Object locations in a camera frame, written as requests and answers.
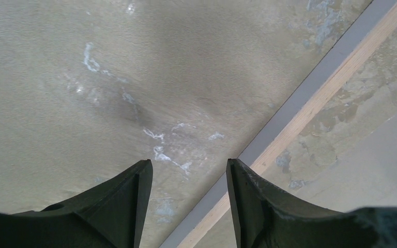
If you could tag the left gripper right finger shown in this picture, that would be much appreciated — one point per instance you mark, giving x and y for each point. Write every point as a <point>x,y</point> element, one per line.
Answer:
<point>265,215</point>

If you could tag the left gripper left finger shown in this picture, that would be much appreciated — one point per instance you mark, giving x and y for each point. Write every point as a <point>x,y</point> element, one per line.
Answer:
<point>111,214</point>

